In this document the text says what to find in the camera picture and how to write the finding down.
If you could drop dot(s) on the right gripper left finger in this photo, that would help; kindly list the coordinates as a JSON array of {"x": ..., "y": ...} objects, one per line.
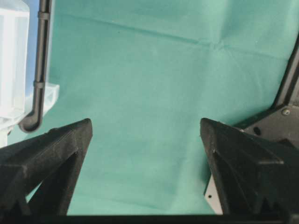
[{"x": 38, "y": 176}]

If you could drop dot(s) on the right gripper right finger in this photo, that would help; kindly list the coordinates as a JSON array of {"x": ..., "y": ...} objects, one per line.
[{"x": 251, "y": 173}]

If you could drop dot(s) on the clear plastic storage case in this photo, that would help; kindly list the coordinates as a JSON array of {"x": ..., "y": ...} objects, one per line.
[{"x": 18, "y": 42}]

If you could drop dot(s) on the black case handle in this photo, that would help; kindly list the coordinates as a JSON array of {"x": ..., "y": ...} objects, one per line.
[{"x": 34, "y": 119}]

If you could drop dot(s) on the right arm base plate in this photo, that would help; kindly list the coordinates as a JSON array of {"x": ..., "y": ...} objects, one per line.
[{"x": 278, "y": 124}]

